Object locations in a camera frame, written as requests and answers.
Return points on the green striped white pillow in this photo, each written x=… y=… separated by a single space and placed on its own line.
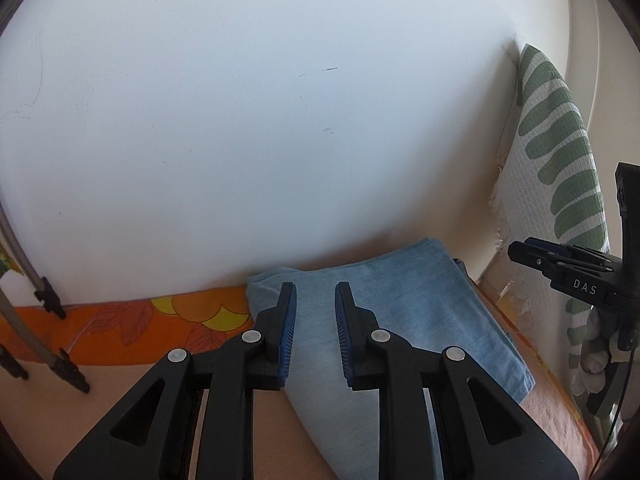
x=550 y=160

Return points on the colourful patterned scarf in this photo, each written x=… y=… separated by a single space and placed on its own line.
x=2 y=262

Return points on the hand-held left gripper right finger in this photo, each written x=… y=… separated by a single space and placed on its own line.
x=345 y=330

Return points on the person's right hand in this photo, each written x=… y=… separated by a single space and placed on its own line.
x=592 y=360

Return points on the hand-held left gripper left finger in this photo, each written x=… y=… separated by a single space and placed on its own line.
x=289 y=330

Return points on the light blue denim pants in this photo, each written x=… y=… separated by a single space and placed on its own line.
x=425 y=300

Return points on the orange floral bed sheet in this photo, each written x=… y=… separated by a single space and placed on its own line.
x=125 y=330

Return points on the grey camera tripod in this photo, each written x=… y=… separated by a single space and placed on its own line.
x=50 y=300

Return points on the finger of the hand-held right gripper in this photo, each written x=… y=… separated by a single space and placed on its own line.
x=550 y=246
x=535 y=257

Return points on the pink blanket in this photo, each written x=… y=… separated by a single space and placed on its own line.
x=75 y=420

